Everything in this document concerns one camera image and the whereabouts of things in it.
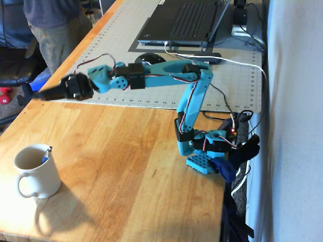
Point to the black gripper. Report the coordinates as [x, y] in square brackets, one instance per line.
[73, 88]

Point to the dark blue ballpoint pen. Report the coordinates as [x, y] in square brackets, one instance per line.
[46, 156]

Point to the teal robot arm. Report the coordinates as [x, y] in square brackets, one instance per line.
[166, 69]

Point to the white ceramic mug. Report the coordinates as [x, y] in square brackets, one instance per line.
[48, 176]

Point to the blue storage bin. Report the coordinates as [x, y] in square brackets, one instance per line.
[39, 82]

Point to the black office chair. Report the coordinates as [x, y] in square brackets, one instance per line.
[15, 70]

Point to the red dumbbell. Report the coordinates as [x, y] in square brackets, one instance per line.
[4, 97]

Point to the person in khaki trousers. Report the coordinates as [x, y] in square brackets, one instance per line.
[55, 37]

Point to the grey gridded cutting mat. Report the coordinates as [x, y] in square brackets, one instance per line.
[113, 37]

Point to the black computer mouse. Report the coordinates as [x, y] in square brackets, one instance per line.
[149, 58]

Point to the dark grey laptop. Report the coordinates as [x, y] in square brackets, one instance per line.
[189, 20]

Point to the black usb hub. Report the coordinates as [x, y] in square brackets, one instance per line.
[214, 56]

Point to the motor controller board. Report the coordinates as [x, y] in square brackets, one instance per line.
[234, 132]

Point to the dark blue table clamp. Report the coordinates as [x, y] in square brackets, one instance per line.
[224, 169]

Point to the white charger block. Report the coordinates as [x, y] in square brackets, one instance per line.
[239, 30]

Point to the black upright device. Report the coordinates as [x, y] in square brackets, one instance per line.
[239, 15]

